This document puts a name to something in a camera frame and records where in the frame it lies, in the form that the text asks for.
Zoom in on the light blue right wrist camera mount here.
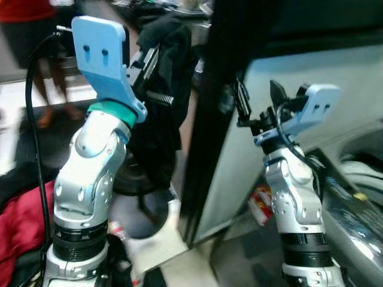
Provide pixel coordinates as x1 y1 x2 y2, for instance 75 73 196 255
254 84 342 148

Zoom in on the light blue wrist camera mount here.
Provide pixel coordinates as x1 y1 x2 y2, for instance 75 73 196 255
254 84 342 148
71 16 148 124

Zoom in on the grey washing machine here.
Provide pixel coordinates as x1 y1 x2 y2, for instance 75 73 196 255
178 0 383 287

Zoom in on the black round disc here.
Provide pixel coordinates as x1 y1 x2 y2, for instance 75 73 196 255
111 136 181 197

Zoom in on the light blue left wrist camera mount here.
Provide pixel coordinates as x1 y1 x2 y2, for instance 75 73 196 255
71 16 148 124

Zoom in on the white low platform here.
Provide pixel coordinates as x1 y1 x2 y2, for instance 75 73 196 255
118 197 193 274

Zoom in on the white bottle with red label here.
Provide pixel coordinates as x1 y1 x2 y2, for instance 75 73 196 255
109 219 145 287

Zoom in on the grey round ball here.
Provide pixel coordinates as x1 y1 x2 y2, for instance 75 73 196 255
109 190 172 240

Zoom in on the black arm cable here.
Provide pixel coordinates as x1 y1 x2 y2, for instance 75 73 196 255
24 29 63 287
274 99 325 201

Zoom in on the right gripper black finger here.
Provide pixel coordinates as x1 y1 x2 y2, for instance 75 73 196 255
235 79 254 122
269 80 290 114

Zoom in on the red and white packet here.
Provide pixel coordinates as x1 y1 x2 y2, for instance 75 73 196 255
248 184 276 227

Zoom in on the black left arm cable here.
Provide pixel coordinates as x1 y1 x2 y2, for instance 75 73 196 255
24 29 63 287

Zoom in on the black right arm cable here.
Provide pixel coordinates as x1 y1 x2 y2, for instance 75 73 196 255
274 99 325 201

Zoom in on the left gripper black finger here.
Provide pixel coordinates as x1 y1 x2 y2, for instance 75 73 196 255
146 89 175 108

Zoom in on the black garment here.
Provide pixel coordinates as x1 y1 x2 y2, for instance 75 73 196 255
127 17 199 193

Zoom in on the person in red shirt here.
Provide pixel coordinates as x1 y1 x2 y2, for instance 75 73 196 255
0 0 86 130

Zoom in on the glossy black washer lid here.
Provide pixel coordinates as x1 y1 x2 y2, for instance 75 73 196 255
306 147 383 287

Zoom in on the red garment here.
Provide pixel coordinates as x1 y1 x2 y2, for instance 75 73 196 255
0 179 58 287

